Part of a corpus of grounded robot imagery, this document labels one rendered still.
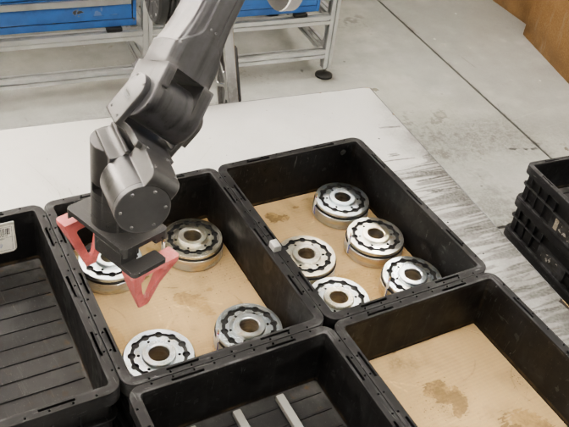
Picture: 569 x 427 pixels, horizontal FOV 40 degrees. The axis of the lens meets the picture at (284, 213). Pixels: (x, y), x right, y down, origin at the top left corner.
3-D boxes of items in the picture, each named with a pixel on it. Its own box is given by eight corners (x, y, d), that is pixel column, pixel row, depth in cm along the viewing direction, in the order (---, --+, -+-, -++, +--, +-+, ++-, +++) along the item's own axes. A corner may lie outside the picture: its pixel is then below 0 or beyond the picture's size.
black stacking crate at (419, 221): (212, 219, 144) (215, 169, 137) (347, 185, 156) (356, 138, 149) (317, 375, 118) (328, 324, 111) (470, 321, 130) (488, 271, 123)
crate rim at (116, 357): (42, 213, 125) (41, 202, 124) (213, 176, 138) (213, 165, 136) (124, 401, 99) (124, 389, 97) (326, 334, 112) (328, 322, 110)
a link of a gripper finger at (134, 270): (132, 329, 88) (134, 265, 82) (92, 296, 91) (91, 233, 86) (177, 302, 92) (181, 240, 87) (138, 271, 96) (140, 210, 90)
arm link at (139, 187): (197, 107, 86) (140, 66, 80) (236, 163, 78) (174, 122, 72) (129, 185, 88) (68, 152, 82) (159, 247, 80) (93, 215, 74)
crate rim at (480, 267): (213, 176, 138) (214, 165, 136) (356, 146, 151) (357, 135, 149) (327, 334, 112) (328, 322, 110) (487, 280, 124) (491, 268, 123)
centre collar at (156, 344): (137, 346, 112) (137, 344, 111) (170, 339, 114) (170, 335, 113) (146, 373, 108) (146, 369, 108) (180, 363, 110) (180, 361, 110)
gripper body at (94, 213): (123, 264, 84) (124, 209, 80) (65, 220, 89) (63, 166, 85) (168, 241, 89) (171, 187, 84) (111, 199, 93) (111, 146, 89)
